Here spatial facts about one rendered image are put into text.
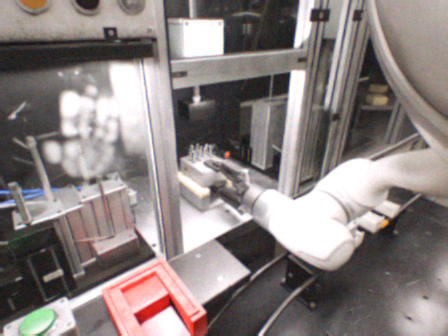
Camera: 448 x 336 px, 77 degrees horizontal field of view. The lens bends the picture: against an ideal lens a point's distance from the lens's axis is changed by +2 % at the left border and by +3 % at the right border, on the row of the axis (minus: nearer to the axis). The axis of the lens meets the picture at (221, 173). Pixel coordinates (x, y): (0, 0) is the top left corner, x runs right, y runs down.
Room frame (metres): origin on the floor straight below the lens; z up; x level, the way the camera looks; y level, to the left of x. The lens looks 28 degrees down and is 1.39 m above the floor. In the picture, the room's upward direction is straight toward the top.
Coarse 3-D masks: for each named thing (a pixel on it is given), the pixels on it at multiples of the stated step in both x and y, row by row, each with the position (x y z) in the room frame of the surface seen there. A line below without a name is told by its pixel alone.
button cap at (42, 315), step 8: (32, 312) 0.25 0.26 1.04; (40, 312) 0.25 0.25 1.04; (48, 312) 0.25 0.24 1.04; (24, 320) 0.24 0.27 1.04; (32, 320) 0.24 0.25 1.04; (40, 320) 0.24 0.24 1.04; (48, 320) 0.24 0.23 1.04; (24, 328) 0.23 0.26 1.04; (32, 328) 0.23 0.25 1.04; (40, 328) 0.23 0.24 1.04; (48, 328) 0.23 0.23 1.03
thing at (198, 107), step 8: (192, 88) 0.77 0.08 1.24; (192, 96) 0.77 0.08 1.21; (184, 104) 0.75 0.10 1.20; (192, 104) 0.73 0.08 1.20; (200, 104) 0.75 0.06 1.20; (208, 104) 0.76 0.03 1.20; (184, 112) 0.75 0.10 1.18; (192, 112) 0.73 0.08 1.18; (200, 112) 0.75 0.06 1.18; (208, 112) 0.76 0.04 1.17; (192, 120) 0.73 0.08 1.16
